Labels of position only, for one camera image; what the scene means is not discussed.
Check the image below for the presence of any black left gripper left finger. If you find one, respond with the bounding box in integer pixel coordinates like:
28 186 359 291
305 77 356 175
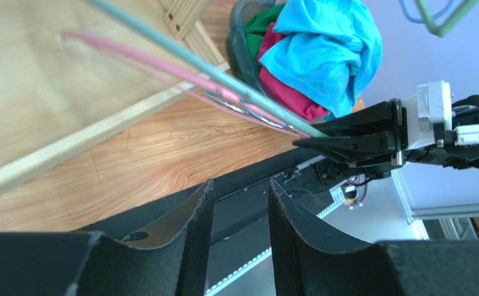
0 180 215 295

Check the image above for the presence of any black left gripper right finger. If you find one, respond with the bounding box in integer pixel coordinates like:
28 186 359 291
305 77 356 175
268 181 479 295

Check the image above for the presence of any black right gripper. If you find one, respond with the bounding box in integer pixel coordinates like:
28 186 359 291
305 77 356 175
293 99 407 166

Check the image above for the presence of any magenta t shirt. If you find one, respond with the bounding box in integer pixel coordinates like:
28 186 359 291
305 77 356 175
256 22 332 121

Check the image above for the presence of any light blue t shirt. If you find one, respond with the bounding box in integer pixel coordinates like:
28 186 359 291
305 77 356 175
261 1 382 118

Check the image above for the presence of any sage green hanger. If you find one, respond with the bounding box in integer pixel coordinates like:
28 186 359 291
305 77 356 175
416 0 479 38

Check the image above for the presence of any green t shirt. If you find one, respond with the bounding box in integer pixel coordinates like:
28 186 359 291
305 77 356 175
244 3 285 62

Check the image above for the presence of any pink hanger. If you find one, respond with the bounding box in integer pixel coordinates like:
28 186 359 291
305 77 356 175
62 30 309 139

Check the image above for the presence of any pale green hanger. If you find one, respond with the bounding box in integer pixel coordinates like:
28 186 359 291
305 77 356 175
88 0 327 138

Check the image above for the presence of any light blue wire hanger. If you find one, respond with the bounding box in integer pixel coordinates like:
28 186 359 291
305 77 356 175
398 0 459 24

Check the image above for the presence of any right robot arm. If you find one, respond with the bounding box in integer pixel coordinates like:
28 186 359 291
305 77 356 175
293 95 479 179

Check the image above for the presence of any clear blue plastic tub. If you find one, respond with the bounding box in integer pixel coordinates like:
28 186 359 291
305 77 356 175
226 0 275 97

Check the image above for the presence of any wooden clothes rack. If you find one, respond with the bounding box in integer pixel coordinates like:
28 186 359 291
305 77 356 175
0 0 232 206

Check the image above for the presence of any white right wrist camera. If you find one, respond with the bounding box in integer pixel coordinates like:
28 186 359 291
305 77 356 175
401 80 479 150

